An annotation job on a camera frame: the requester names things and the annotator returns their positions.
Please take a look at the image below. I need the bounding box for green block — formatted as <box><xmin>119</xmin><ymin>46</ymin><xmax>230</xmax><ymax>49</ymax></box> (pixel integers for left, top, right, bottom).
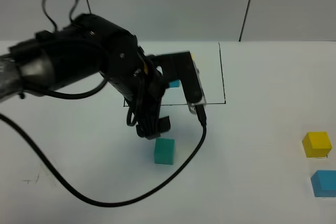
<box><xmin>154</xmin><ymin>138</ymin><xmax>175</xmax><ymax>165</ymax></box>

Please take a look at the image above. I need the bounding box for black camera cable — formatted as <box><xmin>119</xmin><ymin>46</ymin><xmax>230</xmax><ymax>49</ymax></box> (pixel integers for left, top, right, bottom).
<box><xmin>0</xmin><ymin>103</ymin><xmax>208</xmax><ymax>207</ymax></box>

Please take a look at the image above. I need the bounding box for blue template block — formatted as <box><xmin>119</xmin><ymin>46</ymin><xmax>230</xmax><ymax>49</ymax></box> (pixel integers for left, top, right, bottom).
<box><xmin>169</xmin><ymin>80</ymin><xmax>180</xmax><ymax>88</ymax></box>

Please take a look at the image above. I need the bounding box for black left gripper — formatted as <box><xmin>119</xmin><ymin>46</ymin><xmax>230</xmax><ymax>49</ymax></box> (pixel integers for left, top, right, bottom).
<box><xmin>109</xmin><ymin>51</ymin><xmax>171</xmax><ymax>140</ymax></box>

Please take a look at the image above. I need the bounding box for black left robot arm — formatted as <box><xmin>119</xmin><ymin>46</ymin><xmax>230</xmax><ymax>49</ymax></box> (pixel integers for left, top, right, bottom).
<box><xmin>1</xmin><ymin>14</ymin><xmax>171</xmax><ymax>139</ymax></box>

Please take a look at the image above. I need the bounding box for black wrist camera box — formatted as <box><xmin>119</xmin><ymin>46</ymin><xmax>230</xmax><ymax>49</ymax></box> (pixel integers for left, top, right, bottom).
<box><xmin>148</xmin><ymin>51</ymin><xmax>206</xmax><ymax>114</ymax></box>

